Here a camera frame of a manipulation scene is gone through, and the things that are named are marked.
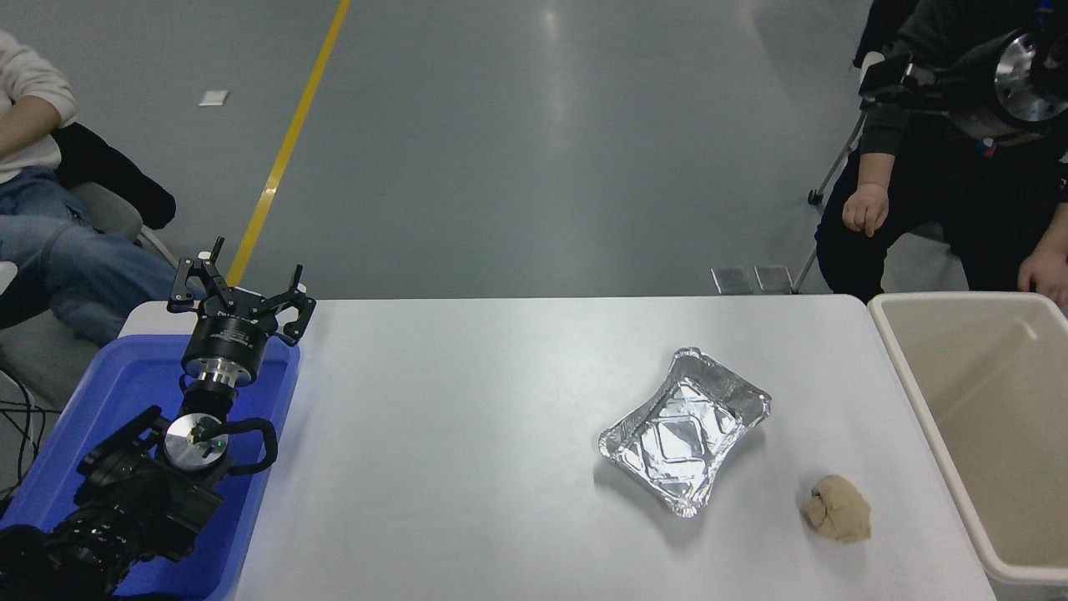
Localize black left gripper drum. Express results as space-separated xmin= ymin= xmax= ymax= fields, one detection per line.
xmin=182 ymin=309 xmax=276 ymax=374

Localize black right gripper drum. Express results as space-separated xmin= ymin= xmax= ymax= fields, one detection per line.
xmin=943 ymin=38 xmax=1015 ymax=139

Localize person's right hand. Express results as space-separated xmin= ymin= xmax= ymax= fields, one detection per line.
xmin=841 ymin=182 xmax=893 ymax=239

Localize person's left hand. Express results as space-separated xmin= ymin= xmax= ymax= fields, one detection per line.
xmin=1018 ymin=248 xmax=1068 ymax=308

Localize person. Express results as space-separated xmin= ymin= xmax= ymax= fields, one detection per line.
xmin=814 ymin=0 xmax=1068 ymax=311
xmin=0 ymin=32 xmax=201 ymax=347

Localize blue plastic tray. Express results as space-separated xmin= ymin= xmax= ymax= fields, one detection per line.
xmin=0 ymin=333 xmax=301 ymax=601

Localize metal-legged wheeled chair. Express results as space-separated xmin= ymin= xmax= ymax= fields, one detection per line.
xmin=793 ymin=52 xmax=952 ymax=293

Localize large pale plastic bin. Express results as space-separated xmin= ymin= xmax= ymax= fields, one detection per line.
xmin=866 ymin=291 xmax=1068 ymax=601

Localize silver foil tray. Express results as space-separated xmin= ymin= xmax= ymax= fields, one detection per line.
xmin=597 ymin=347 xmax=773 ymax=518

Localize crumpled tan paper ball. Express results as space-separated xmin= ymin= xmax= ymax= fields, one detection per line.
xmin=801 ymin=476 xmax=873 ymax=545

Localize thin black cables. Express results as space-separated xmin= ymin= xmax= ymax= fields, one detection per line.
xmin=0 ymin=371 xmax=63 ymax=502

